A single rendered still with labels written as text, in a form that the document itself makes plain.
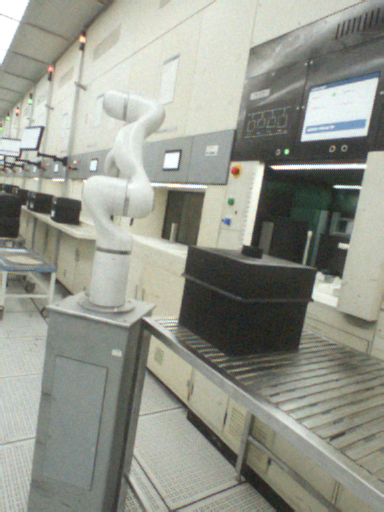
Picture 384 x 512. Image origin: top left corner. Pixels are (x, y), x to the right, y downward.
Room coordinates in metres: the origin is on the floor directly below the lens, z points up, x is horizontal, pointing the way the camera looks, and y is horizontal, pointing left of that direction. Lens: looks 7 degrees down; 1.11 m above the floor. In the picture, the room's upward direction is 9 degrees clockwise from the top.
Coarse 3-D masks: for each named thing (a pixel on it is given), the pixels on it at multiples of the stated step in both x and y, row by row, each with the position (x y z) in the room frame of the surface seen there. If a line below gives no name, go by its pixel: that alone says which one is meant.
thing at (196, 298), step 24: (192, 288) 1.06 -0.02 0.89; (192, 312) 1.05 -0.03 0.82; (216, 312) 0.96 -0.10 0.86; (240, 312) 0.89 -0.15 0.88; (264, 312) 0.94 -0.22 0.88; (288, 312) 0.99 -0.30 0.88; (216, 336) 0.94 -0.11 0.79; (240, 336) 0.90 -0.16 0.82; (264, 336) 0.95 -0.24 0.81; (288, 336) 1.00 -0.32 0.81
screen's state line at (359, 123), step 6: (354, 120) 1.31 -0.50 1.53; (360, 120) 1.29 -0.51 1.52; (366, 120) 1.27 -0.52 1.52; (306, 126) 1.48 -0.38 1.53; (312, 126) 1.45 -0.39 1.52; (318, 126) 1.43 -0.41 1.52; (324, 126) 1.41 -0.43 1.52; (330, 126) 1.38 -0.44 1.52; (336, 126) 1.36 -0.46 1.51; (342, 126) 1.34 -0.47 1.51; (348, 126) 1.32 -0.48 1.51; (354, 126) 1.30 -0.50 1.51; (360, 126) 1.28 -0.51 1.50; (306, 132) 1.47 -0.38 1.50; (312, 132) 1.45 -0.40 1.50; (318, 132) 1.42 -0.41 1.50
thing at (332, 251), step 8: (352, 224) 1.90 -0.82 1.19; (336, 232) 1.97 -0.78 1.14; (320, 240) 1.94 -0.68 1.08; (328, 240) 1.90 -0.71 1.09; (336, 240) 1.86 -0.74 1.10; (344, 240) 1.83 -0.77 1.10; (320, 248) 1.93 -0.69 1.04; (328, 248) 1.89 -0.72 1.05; (336, 248) 1.85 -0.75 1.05; (344, 248) 1.82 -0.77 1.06; (320, 256) 1.92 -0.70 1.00; (328, 256) 1.88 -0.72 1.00; (336, 256) 1.85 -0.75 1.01; (344, 256) 1.81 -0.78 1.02; (320, 264) 1.92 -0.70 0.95; (328, 264) 1.88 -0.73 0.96; (336, 264) 1.84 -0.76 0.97; (344, 264) 1.80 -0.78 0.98; (336, 272) 2.05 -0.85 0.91
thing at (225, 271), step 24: (192, 264) 1.07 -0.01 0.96; (216, 264) 0.98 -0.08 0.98; (240, 264) 0.90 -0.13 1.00; (264, 264) 0.92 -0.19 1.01; (288, 264) 1.03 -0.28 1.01; (216, 288) 0.96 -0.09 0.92; (240, 288) 0.89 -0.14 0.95; (264, 288) 0.92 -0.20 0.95; (288, 288) 0.97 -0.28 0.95; (312, 288) 1.03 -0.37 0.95
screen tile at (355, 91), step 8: (344, 88) 1.36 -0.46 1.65; (352, 88) 1.33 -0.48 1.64; (360, 88) 1.31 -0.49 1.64; (344, 96) 1.35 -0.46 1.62; (352, 96) 1.33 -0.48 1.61; (360, 96) 1.30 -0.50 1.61; (368, 96) 1.28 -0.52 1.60; (360, 104) 1.30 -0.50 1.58; (368, 104) 1.27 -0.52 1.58; (344, 112) 1.34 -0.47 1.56; (352, 112) 1.32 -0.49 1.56; (360, 112) 1.29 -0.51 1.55
